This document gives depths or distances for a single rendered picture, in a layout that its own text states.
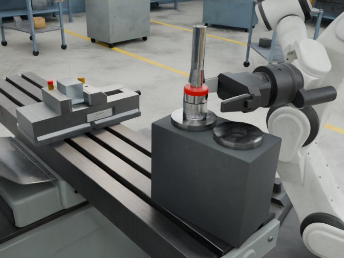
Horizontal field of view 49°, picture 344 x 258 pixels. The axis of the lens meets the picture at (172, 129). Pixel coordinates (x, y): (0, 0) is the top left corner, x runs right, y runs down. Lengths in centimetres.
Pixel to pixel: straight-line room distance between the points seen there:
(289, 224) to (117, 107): 71
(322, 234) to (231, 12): 616
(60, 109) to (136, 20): 489
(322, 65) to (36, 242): 86
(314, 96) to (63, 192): 69
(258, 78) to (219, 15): 640
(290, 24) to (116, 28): 478
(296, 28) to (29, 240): 89
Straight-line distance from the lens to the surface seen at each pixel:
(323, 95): 86
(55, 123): 108
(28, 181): 104
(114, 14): 561
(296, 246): 132
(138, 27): 595
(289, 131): 104
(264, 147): 68
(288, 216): 144
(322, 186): 115
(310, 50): 89
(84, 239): 126
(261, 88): 75
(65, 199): 110
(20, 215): 109
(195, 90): 70
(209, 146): 66
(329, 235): 116
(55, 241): 119
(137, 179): 90
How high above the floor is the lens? 143
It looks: 26 degrees down
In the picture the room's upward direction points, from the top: 2 degrees clockwise
